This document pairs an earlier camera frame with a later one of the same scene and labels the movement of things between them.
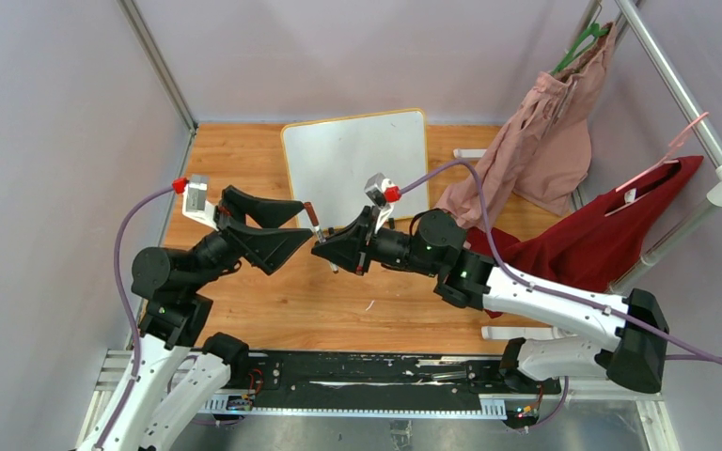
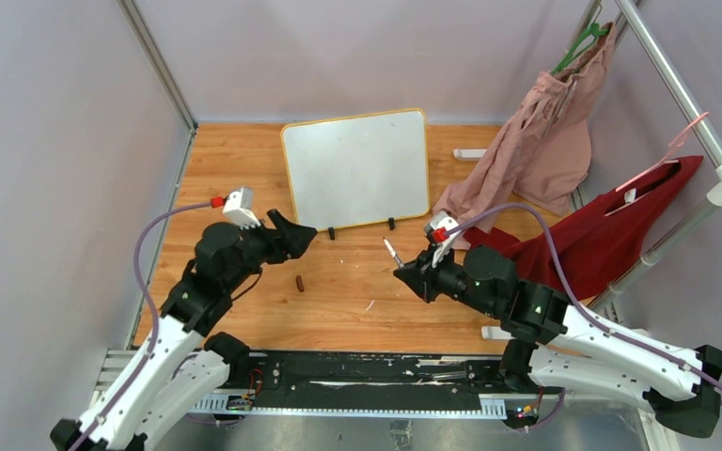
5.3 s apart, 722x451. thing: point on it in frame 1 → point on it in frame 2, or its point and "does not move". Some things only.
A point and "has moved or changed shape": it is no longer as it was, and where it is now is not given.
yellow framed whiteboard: (331, 162) does not move
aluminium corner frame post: (145, 40) does not move
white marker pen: (322, 240) has moved or changed shape
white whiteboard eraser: (469, 152) does not move
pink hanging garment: (542, 151) does not move
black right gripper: (347, 247) → (421, 277)
